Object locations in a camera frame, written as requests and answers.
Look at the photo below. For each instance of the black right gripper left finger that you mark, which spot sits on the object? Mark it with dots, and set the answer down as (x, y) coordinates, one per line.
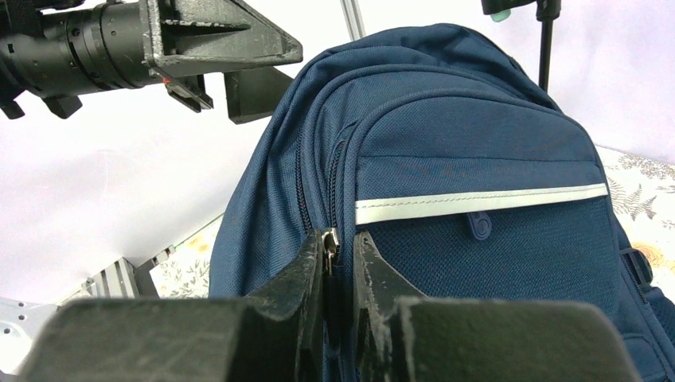
(272, 334)

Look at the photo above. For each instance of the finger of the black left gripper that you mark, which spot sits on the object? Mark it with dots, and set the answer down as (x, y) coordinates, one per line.
(255, 93)
(250, 40)

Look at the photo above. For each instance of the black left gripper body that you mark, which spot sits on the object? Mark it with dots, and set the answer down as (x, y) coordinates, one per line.
(175, 39)

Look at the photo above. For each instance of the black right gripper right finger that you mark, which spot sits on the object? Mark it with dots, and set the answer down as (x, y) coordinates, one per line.
(403, 335)

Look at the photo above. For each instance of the aluminium frame rail right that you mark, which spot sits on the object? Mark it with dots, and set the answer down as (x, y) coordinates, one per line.
(353, 19)

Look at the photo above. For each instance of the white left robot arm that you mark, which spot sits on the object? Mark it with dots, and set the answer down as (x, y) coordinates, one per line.
(59, 51)

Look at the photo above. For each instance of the navy blue backpack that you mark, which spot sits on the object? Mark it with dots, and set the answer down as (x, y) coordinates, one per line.
(469, 178)

